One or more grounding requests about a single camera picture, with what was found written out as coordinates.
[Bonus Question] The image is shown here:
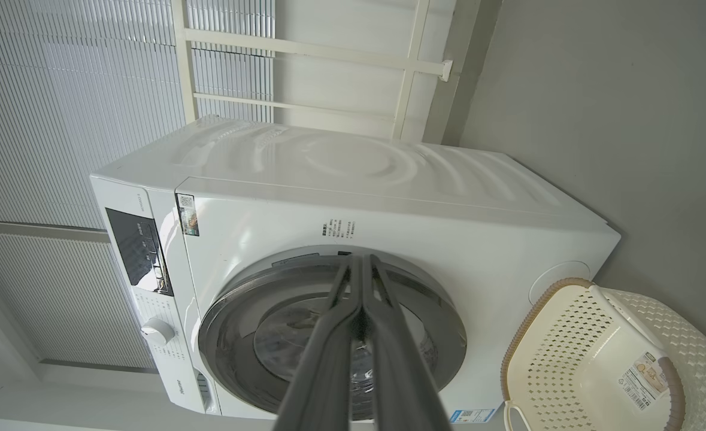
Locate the blue energy label sticker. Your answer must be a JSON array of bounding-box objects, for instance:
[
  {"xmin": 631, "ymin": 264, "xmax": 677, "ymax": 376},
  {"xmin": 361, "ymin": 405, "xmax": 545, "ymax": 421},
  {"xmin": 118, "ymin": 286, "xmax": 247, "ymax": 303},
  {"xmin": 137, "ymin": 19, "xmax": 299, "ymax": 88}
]
[{"xmin": 449, "ymin": 409, "xmax": 497, "ymax": 424}]

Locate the white metal railing frame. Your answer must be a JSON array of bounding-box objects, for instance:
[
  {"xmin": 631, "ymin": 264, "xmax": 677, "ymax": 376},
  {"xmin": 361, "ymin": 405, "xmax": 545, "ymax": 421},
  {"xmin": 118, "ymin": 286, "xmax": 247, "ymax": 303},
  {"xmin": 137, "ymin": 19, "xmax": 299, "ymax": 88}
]
[{"xmin": 170, "ymin": 0, "xmax": 454, "ymax": 141}]

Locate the white control knob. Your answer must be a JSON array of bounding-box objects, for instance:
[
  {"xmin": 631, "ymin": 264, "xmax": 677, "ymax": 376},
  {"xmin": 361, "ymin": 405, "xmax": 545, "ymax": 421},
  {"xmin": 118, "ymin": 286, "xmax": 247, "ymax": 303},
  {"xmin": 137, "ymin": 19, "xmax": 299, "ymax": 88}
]
[{"xmin": 141, "ymin": 318, "xmax": 175, "ymax": 346}]

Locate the cream perforated laundry basket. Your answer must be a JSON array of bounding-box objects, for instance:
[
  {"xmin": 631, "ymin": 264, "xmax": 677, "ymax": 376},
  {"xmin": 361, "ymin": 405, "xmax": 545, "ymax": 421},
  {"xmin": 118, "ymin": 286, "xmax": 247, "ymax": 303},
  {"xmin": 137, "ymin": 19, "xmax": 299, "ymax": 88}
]
[{"xmin": 501, "ymin": 278, "xmax": 706, "ymax": 431}]

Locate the white pleated window blind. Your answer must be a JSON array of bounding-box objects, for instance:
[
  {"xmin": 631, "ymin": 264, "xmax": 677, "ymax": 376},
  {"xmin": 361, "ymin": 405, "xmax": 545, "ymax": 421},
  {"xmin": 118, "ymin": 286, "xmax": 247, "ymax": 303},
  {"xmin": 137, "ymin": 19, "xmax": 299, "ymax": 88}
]
[
  {"xmin": 0, "ymin": 0, "xmax": 275, "ymax": 230},
  {"xmin": 0, "ymin": 230, "xmax": 157, "ymax": 369}
]

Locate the black control display panel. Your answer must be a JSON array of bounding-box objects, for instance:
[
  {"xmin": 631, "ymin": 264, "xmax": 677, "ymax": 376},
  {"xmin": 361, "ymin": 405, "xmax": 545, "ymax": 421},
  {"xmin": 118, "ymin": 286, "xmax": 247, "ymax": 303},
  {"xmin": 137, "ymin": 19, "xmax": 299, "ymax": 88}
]
[{"xmin": 105, "ymin": 208, "xmax": 174, "ymax": 297}]

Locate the round washing machine door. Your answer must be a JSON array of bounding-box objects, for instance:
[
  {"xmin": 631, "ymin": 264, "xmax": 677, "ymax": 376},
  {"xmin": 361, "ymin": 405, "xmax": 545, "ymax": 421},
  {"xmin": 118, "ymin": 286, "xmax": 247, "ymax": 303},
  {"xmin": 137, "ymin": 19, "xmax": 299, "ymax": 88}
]
[{"xmin": 198, "ymin": 247, "xmax": 467, "ymax": 421}]

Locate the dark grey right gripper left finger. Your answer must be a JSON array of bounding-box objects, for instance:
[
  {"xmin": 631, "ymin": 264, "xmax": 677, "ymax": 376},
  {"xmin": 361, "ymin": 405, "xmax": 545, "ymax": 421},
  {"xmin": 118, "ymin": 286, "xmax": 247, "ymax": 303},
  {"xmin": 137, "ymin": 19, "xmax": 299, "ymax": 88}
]
[{"xmin": 272, "ymin": 254, "xmax": 363, "ymax": 431}]

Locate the white front-load washing machine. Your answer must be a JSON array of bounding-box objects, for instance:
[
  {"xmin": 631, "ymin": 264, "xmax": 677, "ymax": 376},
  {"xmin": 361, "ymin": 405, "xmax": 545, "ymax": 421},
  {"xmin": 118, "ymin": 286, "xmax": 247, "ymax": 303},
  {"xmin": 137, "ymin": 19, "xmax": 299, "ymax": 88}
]
[{"xmin": 89, "ymin": 115, "xmax": 622, "ymax": 423}]

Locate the round filter cover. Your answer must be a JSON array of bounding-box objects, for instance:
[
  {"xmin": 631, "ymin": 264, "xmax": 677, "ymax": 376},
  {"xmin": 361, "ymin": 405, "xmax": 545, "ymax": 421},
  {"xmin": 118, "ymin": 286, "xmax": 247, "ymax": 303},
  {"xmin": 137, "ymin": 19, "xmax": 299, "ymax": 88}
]
[{"xmin": 529, "ymin": 260, "xmax": 593, "ymax": 306}]

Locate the printed product label sticker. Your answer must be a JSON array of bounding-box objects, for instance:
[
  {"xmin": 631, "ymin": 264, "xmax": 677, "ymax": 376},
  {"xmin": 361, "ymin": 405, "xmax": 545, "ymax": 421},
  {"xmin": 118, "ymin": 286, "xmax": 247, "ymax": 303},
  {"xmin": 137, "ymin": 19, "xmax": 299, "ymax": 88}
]
[{"xmin": 616, "ymin": 352, "xmax": 669, "ymax": 411}]

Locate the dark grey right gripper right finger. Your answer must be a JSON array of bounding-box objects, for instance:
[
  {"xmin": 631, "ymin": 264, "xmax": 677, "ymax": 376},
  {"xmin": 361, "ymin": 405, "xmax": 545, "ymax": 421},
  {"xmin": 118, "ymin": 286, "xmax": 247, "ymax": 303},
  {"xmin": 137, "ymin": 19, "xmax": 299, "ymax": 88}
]
[{"xmin": 362, "ymin": 254, "xmax": 453, "ymax": 431}]

